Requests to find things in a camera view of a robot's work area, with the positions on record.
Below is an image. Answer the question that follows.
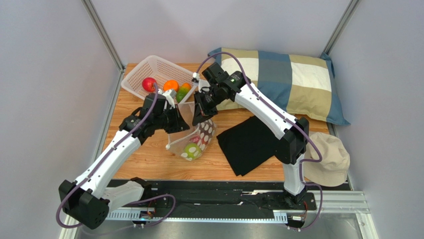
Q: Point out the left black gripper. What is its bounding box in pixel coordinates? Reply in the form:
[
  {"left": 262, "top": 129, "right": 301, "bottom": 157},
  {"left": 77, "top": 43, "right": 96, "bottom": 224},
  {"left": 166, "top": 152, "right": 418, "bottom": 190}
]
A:
[{"left": 154, "top": 105, "right": 190, "bottom": 134}]

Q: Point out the clear zip top bag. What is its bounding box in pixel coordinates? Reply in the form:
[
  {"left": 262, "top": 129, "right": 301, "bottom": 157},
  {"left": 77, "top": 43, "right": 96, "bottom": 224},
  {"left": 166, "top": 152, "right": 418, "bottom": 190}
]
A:
[{"left": 166, "top": 102, "right": 216, "bottom": 159}]

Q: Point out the green orange fake mango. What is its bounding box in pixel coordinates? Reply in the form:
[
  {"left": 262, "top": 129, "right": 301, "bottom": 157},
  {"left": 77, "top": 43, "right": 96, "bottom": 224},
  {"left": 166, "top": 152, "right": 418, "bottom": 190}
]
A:
[{"left": 176, "top": 83, "right": 191, "bottom": 103}]

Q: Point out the orange fake orange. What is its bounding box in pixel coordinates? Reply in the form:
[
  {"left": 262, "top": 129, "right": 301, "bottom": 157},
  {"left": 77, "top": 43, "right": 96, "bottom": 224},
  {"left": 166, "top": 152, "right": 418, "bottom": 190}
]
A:
[{"left": 163, "top": 80, "right": 180, "bottom": 92}]

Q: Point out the red fake apple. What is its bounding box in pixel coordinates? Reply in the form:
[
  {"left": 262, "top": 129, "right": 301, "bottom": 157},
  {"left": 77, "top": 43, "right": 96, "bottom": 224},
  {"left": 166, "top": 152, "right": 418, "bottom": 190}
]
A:
[{"left": 142, "top": 77, "right": 157, "bottom": 93}]

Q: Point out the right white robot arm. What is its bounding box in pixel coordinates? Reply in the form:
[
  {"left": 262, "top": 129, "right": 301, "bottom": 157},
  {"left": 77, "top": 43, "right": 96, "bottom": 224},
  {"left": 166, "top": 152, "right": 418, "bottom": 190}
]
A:
[{"left": 192, "top": 63, "right": 309, "bottom": 205}]

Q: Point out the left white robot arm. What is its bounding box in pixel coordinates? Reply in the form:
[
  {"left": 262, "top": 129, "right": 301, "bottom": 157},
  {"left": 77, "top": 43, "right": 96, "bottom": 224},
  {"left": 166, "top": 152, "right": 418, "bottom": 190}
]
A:
[{"left": 56, "top": 92, "right": 190, "bottom": 230}]

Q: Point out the green fake apple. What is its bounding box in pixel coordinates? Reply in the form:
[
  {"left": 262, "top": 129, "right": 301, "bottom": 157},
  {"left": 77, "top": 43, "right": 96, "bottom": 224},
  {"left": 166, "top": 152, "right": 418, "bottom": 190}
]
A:
[{"left": 181, "top": 142, "right": 202, "bottom": 161}]

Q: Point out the black folded cloth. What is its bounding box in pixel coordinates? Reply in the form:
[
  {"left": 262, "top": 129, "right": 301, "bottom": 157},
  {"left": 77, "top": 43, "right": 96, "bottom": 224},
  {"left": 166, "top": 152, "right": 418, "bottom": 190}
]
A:
[{"left": 217, "top": 116, "right": 279, "bottom": 176}]

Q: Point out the white plastic basket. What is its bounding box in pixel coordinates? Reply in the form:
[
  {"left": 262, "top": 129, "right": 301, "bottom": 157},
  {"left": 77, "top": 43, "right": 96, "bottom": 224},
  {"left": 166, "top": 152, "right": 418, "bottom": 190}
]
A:
[{"left": 121, "top": 55, "right": 193, "bottom": 100}]

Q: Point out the blue beige checkered pillow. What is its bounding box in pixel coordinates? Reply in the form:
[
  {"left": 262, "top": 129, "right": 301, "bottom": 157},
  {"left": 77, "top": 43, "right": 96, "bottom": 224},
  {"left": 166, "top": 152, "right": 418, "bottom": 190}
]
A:
[{"left": 208, "top": 47, "right": 350, "bottom": 126}]

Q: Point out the beige bucket hat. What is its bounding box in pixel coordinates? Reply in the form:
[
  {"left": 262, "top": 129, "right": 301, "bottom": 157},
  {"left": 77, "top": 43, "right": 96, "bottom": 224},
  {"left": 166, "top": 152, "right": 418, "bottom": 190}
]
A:
[{"left": 303, "top": 132, "right": 350, "bottom": 187}]

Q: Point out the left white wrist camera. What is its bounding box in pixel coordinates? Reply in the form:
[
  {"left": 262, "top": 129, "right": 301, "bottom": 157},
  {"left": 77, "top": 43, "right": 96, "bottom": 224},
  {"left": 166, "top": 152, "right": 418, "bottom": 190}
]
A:
[{"left": 162, "top": 89, "right": 177, "bottom": 109}]

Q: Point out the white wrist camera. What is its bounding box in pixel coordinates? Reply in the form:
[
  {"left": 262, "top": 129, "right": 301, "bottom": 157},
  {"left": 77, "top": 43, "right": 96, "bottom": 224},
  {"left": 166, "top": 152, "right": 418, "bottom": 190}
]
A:
[
  {"left": 192, "top": 72, "right": 200, "bottom": 83},
  {"left": 162, "top": 89, "right": 177, "bottom": 109}
]

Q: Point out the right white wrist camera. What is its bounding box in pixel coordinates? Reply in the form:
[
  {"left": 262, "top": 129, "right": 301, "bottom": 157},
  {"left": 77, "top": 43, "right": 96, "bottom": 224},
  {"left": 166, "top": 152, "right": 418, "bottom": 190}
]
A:
[{"left": 192, "top": 72, "right": 200, "bottom": 83}]

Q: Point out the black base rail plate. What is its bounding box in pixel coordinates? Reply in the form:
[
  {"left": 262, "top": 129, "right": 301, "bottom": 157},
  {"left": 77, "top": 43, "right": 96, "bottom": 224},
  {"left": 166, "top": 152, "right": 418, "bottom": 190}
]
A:
[{"left": 99, "top": 179, "right": 352, "bottom": 221}]

